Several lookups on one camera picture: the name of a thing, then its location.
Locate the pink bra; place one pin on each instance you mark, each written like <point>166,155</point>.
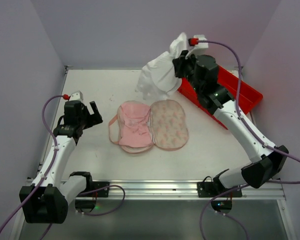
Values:
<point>134,131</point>

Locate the red plastic tray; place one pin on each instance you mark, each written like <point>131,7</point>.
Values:
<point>248,96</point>

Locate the floral fabric laundry bag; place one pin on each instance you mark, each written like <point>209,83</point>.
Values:
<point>167,125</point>

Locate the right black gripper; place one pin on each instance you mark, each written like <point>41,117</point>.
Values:
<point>181,66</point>

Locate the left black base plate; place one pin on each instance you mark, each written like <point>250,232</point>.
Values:
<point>100,190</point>

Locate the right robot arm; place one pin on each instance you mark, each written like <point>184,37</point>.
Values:
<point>266,159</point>

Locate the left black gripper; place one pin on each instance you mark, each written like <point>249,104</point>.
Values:
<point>89,116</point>

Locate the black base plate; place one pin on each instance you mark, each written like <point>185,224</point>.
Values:
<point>206,189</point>
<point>100,190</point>

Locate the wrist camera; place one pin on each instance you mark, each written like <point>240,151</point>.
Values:
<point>76,96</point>
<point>198,44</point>

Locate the aluminium front rail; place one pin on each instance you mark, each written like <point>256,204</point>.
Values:
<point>177,190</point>

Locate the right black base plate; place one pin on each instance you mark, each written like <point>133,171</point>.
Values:
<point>206,189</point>

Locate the white bra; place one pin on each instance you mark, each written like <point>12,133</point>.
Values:
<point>157,80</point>

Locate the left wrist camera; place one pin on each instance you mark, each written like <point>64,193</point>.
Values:
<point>76,96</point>

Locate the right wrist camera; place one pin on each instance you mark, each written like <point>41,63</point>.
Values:
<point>198,44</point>

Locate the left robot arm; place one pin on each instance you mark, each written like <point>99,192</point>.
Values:
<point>47,199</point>

